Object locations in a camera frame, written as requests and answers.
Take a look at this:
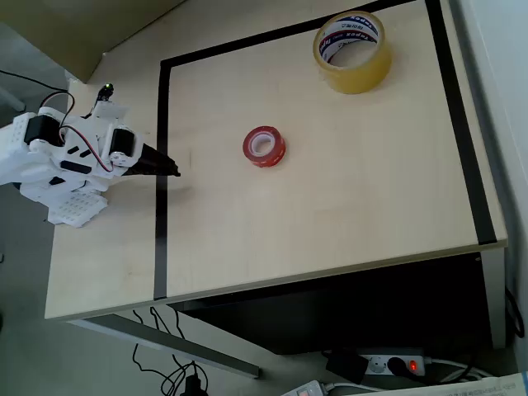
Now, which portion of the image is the red tape roll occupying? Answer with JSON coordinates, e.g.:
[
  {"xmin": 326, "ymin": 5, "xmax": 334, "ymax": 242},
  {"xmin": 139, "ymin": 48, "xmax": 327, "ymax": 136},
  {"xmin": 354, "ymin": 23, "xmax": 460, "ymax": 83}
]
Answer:
[{"xmin": 242, "ymin": 125, "xmax": 289, "ymax": 170}]

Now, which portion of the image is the large yellow tape roll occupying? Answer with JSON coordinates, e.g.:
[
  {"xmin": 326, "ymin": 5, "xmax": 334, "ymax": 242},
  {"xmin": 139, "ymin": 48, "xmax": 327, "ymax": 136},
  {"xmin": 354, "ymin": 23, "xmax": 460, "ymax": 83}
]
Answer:
[{"xmin": 312, "ymin": 10, "xmax": 394, "ymax": 96}]

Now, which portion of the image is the small board with green LED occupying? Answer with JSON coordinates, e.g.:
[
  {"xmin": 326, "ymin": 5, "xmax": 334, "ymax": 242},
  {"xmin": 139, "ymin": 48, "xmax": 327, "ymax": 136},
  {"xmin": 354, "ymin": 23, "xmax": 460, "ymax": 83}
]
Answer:
[{"xmin": 96, "ymin": 82, "xmax": 116, "ymax": 104}]

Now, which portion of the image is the cardboard box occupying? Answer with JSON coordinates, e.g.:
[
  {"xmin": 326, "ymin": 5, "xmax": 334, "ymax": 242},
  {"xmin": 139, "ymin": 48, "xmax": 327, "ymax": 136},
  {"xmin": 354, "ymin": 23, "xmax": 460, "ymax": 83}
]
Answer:
[{"xmin": 0, "ymin": 0, "xmax": 187, "ymax": 85}]

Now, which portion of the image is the grey table foot beam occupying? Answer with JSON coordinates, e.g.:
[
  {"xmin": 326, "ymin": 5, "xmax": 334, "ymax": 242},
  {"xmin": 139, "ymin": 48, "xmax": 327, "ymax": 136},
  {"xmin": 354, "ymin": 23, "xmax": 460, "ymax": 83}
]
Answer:
[{"xmin": 65, "ymin": 313, "xmax": 262, "ymax": 380}]

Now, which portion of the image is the black power adapter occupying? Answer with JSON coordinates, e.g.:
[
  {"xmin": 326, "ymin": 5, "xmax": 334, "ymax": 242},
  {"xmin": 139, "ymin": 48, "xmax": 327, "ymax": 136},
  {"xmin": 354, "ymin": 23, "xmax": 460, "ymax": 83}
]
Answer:
[{"xmin": 324, "ymin": 350, "xmax": 370, "ymax": 387}]

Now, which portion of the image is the black round plug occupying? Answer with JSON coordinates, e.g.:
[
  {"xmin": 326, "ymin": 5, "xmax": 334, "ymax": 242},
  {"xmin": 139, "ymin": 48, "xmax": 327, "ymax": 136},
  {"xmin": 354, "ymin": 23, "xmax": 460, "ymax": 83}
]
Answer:
[{"xmin": 386, "ymin": 356, "xmax": 408, "ymax": 378}]

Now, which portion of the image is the grey table leg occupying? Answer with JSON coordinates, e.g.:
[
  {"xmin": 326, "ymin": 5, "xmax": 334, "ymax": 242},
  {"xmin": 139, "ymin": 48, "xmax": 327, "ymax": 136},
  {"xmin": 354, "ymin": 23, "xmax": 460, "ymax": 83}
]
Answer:
[{"xmin": 479, "ymin": 247, "xmax": 508, "ymax": 351}]

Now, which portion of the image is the red black servo wire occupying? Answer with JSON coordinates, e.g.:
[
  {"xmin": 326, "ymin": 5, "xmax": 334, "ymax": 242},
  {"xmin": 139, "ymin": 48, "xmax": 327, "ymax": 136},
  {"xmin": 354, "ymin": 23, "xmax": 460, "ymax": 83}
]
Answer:
[{"xmin": 39, "ymin": 91, "xmax": 116, "ymax": 173}]

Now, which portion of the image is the thin black cable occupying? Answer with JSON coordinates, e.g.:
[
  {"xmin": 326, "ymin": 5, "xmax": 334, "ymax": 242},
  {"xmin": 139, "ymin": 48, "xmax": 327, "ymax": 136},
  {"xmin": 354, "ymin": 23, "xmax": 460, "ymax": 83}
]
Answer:
[{"xmin": 0, "ymin": 68, "xmax": 70, "ymax": 92}]

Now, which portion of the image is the black floor cable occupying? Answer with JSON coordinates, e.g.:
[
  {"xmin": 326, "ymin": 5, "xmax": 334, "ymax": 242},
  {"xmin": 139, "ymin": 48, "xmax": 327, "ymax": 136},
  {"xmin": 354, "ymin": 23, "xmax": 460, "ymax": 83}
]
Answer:
[{"xmin": 130, "ymin": 305, "xmax": 210, "ymax": 396}]

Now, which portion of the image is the white power strip red switch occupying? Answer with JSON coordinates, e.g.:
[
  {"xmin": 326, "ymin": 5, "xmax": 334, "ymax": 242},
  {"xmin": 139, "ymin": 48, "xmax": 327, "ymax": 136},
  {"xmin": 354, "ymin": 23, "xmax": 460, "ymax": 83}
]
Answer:
[{"xmin": 356, "ymin": 348, "xmax": 432, "ymax": 380}]

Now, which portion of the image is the white power cable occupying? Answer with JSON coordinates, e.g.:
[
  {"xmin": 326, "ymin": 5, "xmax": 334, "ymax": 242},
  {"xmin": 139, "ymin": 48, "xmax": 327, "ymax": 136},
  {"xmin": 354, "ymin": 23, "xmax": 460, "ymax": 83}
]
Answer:
[{"xmin": 423, "ymin": 356, "xmax": 494, "ymax": 383}]

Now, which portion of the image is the black looped cable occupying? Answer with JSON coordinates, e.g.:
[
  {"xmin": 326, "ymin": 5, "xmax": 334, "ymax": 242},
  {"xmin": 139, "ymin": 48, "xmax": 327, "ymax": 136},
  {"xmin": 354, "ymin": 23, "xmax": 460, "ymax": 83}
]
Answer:
[{"xmin": 504, "ymin": 287, "xmax": 526, "ymax": 340}]

